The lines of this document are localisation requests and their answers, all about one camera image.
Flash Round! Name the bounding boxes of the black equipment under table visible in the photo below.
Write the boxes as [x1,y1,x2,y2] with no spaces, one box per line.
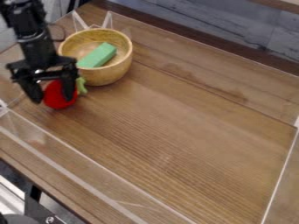
[0,185,66,224]

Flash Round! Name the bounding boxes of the clear acrylic stand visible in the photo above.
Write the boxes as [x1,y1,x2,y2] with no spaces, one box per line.
[70,11,113,32]

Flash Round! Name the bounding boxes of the green rectangular block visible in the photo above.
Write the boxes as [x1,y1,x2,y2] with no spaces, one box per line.
[77,42,117,68]

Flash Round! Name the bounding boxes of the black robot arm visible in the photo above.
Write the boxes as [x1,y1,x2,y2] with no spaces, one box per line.
[0,0,78,103]

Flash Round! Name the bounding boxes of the wooden bowl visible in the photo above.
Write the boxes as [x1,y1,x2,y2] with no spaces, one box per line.
[58,28,133,86]

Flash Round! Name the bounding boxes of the red plush strawberry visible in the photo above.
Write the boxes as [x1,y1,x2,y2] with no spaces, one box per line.
[42,77,88,109]

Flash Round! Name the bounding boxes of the clear acrylic tray wall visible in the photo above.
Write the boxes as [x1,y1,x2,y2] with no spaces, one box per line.
[0,101,196,224]

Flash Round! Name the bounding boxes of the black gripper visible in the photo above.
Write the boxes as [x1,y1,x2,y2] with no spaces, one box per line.
[5,39,78,104]

